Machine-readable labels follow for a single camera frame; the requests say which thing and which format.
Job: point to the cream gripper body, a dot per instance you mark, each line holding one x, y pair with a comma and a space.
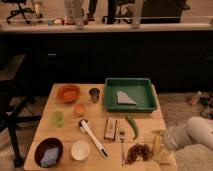
165, 153

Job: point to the dark red grape bunch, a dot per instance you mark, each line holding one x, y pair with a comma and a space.
138, 150

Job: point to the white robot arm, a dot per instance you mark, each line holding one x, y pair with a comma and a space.
196, 130

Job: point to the small metal cup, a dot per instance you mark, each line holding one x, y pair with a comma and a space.
94, 94

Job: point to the small orange cup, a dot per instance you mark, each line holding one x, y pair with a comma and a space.
79, 109

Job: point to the green plastic cup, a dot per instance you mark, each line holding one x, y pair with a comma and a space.
57, 119

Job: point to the yellow corn cob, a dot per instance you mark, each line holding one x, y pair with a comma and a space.
156, 148

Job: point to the metal fork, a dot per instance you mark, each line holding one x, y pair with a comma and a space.
122, 139

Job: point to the green chili pepper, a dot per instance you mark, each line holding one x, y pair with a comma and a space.
133, 124

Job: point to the green plastic tray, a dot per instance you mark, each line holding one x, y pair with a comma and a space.
138, 89

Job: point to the brown rectangular block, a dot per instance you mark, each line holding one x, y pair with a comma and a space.
110, 129

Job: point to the grey folded cloth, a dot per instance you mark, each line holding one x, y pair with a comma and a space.
123, 98

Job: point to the orange bowl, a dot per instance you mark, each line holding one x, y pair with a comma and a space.
68, 93

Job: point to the blue cloth in bowl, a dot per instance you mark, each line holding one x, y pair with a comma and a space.
50, 157

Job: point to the dark maroon bowl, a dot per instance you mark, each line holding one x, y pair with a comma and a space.
44, 146

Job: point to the black office chair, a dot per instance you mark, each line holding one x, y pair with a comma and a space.
20, 10

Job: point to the white handled kitchen tool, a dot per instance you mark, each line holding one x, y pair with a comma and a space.
84, 126

